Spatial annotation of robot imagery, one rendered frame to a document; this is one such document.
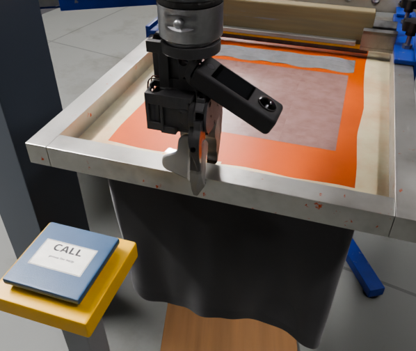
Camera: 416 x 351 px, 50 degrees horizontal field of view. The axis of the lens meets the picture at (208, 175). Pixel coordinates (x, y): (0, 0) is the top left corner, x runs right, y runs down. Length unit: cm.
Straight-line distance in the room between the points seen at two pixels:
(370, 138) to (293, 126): 13
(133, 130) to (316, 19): 52
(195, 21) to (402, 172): 37
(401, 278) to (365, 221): 132
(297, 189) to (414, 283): 136
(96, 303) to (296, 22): 80
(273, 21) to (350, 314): 108
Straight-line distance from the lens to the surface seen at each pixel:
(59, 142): 74
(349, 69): 106
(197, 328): 163
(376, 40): 111
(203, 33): 52
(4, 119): 121
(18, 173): 131
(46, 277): 56
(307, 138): 79
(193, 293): 99
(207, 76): 54
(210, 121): 57
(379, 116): 89
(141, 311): 171
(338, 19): 111
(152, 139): 78
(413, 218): 62
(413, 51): 108
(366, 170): 74
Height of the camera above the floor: 138
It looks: 38 degrees down
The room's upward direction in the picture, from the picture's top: straight up
